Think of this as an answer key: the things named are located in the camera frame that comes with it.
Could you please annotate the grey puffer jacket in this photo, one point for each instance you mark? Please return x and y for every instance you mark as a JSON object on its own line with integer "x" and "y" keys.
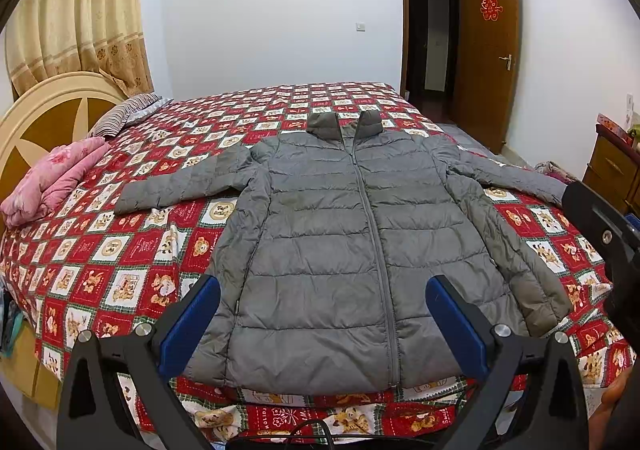
{"x": 336, "y": 230}

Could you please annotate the brown wooden door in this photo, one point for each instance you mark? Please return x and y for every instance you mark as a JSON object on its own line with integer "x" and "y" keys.
{"x": 484, "y": 89}

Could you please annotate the red patchwork bear quilt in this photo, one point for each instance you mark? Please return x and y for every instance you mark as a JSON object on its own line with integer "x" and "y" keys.
{"x": 82, "y": 267}

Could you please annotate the red double happiness sticker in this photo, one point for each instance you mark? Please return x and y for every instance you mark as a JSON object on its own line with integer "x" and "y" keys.
{"x": 490, "y": 10}

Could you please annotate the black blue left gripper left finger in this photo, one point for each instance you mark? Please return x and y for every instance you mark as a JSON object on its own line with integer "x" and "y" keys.
{"x": 93, "y": 412}

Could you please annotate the silver door handle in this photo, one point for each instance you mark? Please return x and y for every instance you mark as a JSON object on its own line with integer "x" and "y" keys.
{"x": 507, "y": 59}

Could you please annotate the beige patterned curtain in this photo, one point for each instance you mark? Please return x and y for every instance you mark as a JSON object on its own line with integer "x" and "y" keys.
{"x": 45, "y": 38}

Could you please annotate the striped grey pillow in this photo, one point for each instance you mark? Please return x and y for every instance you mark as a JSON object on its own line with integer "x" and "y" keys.
{"x": 132, "y": 111}

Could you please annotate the clothes pile on floor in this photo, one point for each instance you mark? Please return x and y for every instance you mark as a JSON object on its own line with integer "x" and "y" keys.
{"x": 553, "y": 170}

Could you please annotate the pink folded blanket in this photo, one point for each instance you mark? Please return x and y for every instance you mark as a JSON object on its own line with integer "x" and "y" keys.
{"x": 51, "y": 180}

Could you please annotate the cardboard box beside bed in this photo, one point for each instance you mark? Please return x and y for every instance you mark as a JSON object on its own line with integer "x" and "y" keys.
{"x": 23, "y": 370}

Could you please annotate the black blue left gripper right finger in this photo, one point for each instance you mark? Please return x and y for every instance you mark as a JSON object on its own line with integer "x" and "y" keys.
{"x": 552, "y": 413}

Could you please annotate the cream round headboard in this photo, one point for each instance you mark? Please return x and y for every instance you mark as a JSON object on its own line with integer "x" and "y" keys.
{"x": 59, "y": 110}

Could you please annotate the brown wooden nightstand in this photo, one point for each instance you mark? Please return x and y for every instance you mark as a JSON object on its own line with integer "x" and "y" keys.
{"x": 613, "y": 172}

